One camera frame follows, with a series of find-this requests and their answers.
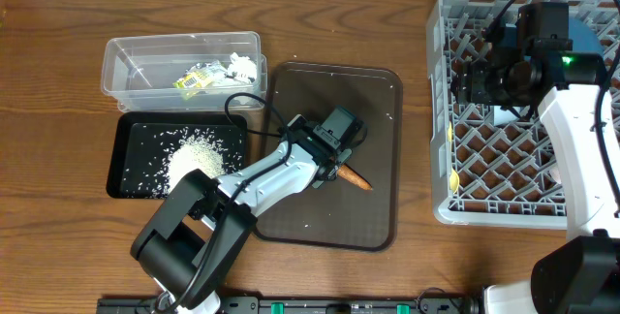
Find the orange carrot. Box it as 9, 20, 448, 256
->
337, 164, 372, 191

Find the small bowl of rice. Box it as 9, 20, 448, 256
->
491, 106, 519, 127

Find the dark brown serving tray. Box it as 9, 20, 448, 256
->
256, 62, 403, 252

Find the blue plate bowl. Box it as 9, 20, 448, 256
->
569, 17, 605, 56

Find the yellow plastic spoon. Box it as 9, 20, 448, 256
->
447, 122, 460, 194

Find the yellow green snack wrapper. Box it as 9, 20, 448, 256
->
172, 61, 227, 99

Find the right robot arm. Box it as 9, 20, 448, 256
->
451, 2, 619, 313

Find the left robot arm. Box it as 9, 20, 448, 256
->
130, 106, 371, 313

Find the grey dishwasher rack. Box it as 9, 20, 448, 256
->
426, 0, 619, 230

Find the black waste tray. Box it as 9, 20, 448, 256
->
107, 111, 247, 199

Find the clear plastic waste bin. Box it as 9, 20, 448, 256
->
101, 31, 267, 111

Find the crumpled white tissue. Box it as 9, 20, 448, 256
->
227, 52, 258, 83

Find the pile of white rice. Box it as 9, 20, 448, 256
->
166, 136, 226, 192

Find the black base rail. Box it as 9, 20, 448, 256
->
95, 295, 485, 314

